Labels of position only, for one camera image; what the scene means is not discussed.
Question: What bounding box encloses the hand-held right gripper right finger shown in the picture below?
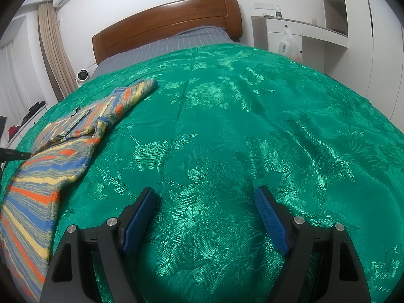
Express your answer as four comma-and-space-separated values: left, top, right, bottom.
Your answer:
255, 186, 372, 303

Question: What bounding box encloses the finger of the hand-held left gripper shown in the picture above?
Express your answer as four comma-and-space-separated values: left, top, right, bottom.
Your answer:
0, 148, 32, 161

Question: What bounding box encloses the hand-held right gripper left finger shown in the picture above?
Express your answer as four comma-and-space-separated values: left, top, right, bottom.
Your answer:
40, 187, 158, 303

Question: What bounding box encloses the striped knit sweater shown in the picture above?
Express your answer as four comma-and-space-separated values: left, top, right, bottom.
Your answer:
0, 80, 159, 302

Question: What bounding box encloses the white drawer cabinet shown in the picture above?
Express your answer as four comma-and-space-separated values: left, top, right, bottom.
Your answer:
6, 101, 51, 146

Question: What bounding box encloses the black item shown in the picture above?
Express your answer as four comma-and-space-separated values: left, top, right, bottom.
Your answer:
21, 100, 47, 122

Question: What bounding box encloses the white sheer curtain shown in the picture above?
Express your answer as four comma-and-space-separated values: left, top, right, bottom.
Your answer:
0, 42, 20, 117

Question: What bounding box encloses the small white fan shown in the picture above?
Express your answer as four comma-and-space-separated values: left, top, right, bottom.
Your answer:
76, 69, 93, 85

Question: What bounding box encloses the beige curtain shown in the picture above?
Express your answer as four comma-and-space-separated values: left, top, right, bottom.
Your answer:
38, 2, 78, 102

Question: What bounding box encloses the green patterned blanket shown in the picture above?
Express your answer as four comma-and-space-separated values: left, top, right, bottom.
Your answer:
0, 42, 404, 303

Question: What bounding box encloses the white plastic bag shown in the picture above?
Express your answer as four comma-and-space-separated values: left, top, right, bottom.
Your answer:
278, 27, 304, 63

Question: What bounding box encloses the grey striped bed sheet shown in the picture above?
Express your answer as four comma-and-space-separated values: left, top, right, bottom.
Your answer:
95, 27, 236, 78

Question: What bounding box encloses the white desk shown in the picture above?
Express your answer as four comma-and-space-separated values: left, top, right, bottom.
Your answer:
251, 15, 349, 77

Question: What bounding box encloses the white wardrobe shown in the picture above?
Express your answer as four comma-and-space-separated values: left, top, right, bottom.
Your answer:
322, 0, 404, 123

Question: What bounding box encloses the wooden headboard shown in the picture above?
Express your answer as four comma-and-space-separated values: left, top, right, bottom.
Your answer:
92, 0, 243, 65

